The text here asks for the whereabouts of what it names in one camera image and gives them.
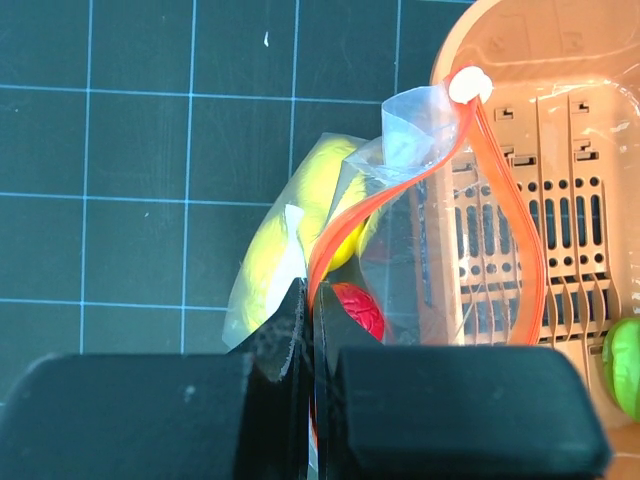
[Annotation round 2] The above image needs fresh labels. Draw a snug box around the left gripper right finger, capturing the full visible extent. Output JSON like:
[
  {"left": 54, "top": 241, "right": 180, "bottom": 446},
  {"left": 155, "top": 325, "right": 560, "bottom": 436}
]
[{"left": 313, "top": 285, "right": 613, "bottom": 479}]

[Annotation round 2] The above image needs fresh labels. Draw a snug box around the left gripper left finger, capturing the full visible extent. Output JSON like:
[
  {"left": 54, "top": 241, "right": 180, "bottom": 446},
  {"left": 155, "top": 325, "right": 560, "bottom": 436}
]
[{"left": 1, "top": 281, "right": 308, "bottom": 479}]

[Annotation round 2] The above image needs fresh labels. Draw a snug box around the red apple toy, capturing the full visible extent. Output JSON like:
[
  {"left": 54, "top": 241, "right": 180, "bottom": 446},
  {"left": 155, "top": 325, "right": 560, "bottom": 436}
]
[{"left": 332, "top": 282, "right": 385, "bottom": 341}]

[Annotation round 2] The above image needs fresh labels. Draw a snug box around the single clear zip bag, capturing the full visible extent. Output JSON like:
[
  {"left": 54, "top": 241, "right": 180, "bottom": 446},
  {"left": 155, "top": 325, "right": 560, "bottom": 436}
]
[{"left": 222, "top": 67, "right": 546, "bottom": 351}]

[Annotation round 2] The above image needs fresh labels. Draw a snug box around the yellow mango toy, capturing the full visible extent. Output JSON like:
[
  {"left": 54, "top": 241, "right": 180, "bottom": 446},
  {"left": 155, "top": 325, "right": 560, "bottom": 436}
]
[{"left": 223, "top": 134, "right": 366, "bottom": 346}]

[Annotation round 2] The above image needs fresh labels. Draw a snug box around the orange plastic basket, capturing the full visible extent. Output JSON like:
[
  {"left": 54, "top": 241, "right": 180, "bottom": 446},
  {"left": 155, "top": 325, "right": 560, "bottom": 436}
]
[{"left": 433, "top": 1, "right": 639, "bottom": 475}]

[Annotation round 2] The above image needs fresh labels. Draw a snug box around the yellow lemon toy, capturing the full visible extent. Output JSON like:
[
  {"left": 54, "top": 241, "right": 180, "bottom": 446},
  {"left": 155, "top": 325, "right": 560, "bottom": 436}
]
[{"left": 324, "top": 174, "right": 383, "bottom": 275}]

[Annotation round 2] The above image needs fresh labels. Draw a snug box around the green fruit toy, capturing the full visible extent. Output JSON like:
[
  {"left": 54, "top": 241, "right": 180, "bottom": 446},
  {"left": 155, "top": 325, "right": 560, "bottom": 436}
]
[{"left": 602, "top": 318, "right": 639, "bottom": 422}]

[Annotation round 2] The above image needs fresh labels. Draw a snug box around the black grid mat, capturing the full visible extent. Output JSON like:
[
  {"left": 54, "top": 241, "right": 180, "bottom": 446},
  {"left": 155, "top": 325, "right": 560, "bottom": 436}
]
[{"left": 1, "top": 1, "right": 468, "bottom": 391}]

